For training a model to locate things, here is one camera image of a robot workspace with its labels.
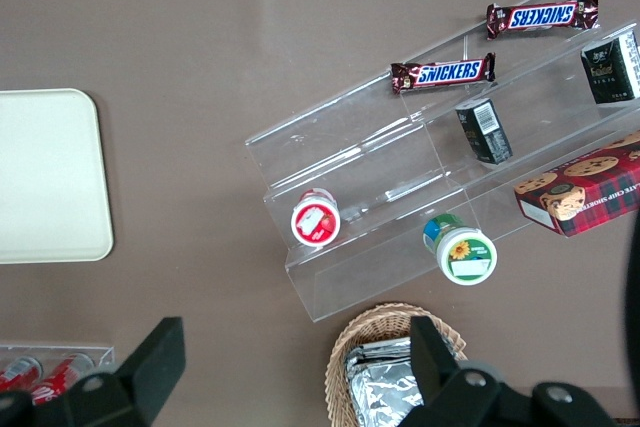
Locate green lid yogurt cup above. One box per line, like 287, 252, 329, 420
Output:
422, 213, 498, 287

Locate Snickers chocolate bar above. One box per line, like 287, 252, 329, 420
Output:
390, 52, 497, 96
486, 0, 600, 41

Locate red tartan cookie box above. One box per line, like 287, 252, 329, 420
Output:
513, 130, 640, 238

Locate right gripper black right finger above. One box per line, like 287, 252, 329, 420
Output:
407, 315, 532, 427

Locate clear acrylic bottle rack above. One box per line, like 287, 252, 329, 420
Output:
0, 343, 117, 398

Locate silver foil pack stack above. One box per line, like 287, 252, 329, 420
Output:
342, 336, 426, 427

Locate light tan wicker basket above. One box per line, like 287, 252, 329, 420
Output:
324, 302, 469, 427

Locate small black drink carton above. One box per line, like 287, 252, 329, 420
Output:
454, 97, 514, 166
579, 29, 640, 106

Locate beige plastic tray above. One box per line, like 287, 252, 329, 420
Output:
0, 88, 115, 265

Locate red lid yogurt cup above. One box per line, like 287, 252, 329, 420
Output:
290, 187, 343, 248

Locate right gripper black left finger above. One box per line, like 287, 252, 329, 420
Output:
34, 316, 187, 427

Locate clear acrylic stepped display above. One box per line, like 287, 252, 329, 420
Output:
244, 0, 640, 323

